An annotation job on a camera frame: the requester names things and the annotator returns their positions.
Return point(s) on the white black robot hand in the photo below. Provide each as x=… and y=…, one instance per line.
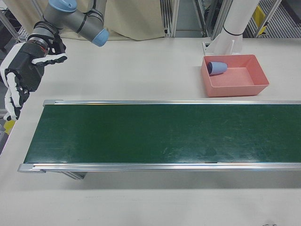
x=26, y=68

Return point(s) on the blue plastic cup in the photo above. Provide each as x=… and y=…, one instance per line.
x=218, y=68

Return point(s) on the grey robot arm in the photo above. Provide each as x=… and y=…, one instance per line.
x=70, y=18

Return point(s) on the pink plastic box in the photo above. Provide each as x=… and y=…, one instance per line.
x=235, y=84

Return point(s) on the beige cloth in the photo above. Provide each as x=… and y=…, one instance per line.
x=134, y=16

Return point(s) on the green conveyor belt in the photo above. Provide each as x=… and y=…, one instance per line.
x=164, y=134

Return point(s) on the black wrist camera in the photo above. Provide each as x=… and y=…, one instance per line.
x=58, y=46

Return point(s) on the aluminium rack frame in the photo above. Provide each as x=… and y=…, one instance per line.
x=185, y=17

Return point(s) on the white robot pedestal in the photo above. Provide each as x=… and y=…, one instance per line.
x=235, y=28

